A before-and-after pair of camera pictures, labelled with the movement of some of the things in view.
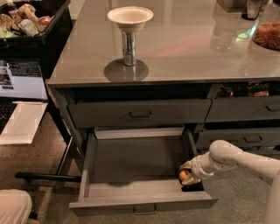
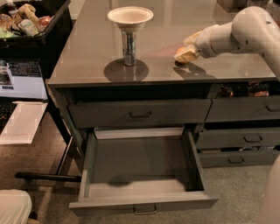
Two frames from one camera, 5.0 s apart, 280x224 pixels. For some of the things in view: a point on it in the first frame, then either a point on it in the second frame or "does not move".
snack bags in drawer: [252, 89] does not move
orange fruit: [183, 175] to [179, 50]
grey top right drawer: [243, 108] does not move
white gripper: [197, 169] to [205, 44]
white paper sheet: [23, 122] does not move
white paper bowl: [129, 18] does not move
